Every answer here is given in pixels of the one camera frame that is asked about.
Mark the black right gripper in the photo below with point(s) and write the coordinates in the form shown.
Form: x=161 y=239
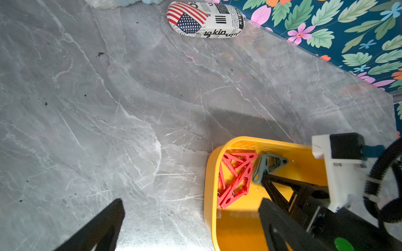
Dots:
x=304 y=202

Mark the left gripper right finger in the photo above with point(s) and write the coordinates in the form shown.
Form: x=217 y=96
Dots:
x=282 y=233

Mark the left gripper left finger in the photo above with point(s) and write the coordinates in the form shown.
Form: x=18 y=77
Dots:
x=101 y=233

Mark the yellow plastic storage box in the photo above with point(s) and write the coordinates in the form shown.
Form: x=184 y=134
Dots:
x=238 y=228

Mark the teal grey clothespin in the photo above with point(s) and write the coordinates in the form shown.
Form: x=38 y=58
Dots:
x=268 y=163

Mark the red boxed clothespin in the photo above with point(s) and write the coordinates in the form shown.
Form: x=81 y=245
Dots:
x=238 y=187
x=234 y=161

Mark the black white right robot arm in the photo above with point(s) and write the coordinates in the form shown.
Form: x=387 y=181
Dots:
x=357 y=235

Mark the newspaper print pouch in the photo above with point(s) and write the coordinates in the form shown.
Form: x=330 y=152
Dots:
x=205 y=20

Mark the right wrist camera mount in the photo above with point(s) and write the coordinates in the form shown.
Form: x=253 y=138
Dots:
x=345 y=157

